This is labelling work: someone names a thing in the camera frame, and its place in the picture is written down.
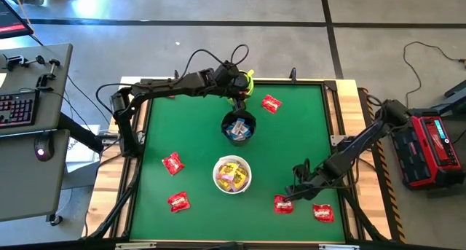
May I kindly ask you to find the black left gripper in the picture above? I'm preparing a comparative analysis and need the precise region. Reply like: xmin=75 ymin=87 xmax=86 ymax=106
xmin=213 ymin=62 xmax=255 ymax=113

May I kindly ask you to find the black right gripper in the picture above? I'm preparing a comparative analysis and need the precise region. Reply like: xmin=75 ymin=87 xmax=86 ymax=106
xmin=283 ymin=162 xmax=338 ymax=203

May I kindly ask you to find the white plastic bucket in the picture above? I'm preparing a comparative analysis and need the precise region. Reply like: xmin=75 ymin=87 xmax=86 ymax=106
xmin=212 ymin=155 xmax=253 ymax=195

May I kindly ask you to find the lime green plastic bucket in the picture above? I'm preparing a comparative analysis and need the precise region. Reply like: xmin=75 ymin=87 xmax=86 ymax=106
xmin=227 ymin=69 xmax=256 ymax=107

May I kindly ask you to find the black plastic bucket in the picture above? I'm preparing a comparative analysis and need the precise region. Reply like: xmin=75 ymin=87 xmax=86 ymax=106
xmin=220 ymin=109 xmax=257 ymax=147

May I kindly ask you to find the green table mat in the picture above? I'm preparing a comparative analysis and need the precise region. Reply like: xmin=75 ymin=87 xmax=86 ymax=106
xmin=130 ymin=82 xmax=346 ymax=243

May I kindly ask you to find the yellow black hazard strip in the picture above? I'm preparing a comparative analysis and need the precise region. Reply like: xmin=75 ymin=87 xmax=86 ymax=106
xmin=358 ymin=87 xmax=408 ymax=243

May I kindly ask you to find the red black power station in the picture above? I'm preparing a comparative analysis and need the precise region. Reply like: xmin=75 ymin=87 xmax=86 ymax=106
xmin=392 ymin=109 xmax=466 ymax=191

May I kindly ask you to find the dark metal stand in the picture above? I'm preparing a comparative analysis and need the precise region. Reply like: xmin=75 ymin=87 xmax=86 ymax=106
xmin=433 ymin=80 xmax=466 ymax=116

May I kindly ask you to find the black desk clamp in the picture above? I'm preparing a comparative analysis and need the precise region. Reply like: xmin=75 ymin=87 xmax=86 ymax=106
xmin=35 ymin=58 xmax=62 ymax=91
xmin=1 ymin=54 xmax=47 ymax=71

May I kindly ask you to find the black computer mouse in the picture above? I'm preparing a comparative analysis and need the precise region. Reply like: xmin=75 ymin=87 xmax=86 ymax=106
xmin=33 ymin=133 xmax=55 ymax=163

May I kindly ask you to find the black backlit keyboard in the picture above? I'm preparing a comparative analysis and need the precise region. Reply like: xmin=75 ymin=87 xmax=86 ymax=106
xmin=0 ymin=89 xmax=41 ymax=129

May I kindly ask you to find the grey computer desk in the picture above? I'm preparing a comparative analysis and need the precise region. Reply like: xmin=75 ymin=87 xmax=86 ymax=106
xmin=0 ymin=42 xmax=105 ymax=227

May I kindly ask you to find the black flat screen monitor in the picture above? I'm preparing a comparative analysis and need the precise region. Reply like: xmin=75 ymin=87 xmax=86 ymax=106
xmin=0 ymin=0 xmax=34 ymax=39

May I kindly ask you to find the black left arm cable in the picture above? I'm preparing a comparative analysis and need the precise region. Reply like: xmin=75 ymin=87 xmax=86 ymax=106
xmin=95 ymin=44 xmax=250 ymax=116

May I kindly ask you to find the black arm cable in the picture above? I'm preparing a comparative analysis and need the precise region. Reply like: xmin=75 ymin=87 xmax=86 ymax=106
xmin=95 ymin=44 xmax=250 ymax=116
xmin=293 ymin=93 xmax=387 ymax=192

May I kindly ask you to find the silver metal bracket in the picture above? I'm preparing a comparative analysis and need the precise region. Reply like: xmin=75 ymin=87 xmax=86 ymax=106
xmin=115 ymin=242 xmax=157 ymax=250
xmin=319 ymin=243 xmax=360 ymax=250

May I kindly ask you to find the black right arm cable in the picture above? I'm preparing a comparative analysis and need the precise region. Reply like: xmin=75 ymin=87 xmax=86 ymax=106
xmin=293 ymin=93 xmax=387 ymax=192

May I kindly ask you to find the black floor cable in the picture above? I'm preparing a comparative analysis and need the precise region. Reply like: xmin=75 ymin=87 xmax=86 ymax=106
xmin=402 ymin=41 xmax=466 ymax=105

